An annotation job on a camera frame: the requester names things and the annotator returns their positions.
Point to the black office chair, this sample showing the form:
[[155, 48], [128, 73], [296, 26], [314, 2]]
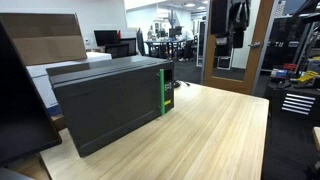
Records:
[[130, 45], [116, 50]]

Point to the small black computer monitor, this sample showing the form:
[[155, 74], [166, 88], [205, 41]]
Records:
[[105, 37]]

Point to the black metal rack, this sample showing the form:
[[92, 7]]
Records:
[[283, 43]]

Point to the black microwave body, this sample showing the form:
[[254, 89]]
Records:
[[116, 63]]

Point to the brown cardboard box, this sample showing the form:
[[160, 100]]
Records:
[[46, 36]]

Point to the light wooden board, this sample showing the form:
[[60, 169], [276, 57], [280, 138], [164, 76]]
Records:
[[316, 138]]

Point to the yellow tool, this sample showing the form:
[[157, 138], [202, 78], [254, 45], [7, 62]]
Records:
[[306, 77]]

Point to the red tool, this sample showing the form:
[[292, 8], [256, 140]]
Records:
[[290, 66]]

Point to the black tool cabinet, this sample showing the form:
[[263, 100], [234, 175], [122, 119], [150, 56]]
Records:
[[278, 100]]

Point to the white box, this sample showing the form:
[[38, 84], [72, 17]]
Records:
[[40, 75]]

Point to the dark hanging jackets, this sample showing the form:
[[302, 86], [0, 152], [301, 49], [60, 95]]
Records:
[[237, 20]]

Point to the large black monitor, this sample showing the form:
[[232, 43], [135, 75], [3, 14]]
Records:
[[20, 116]]

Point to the blue box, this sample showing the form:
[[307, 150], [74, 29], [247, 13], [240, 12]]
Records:
[[278, 73]]

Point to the dark office desk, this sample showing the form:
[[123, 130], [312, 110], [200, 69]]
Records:
[[166, 42]]

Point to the small brown box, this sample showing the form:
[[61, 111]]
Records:
[[59, 122]]

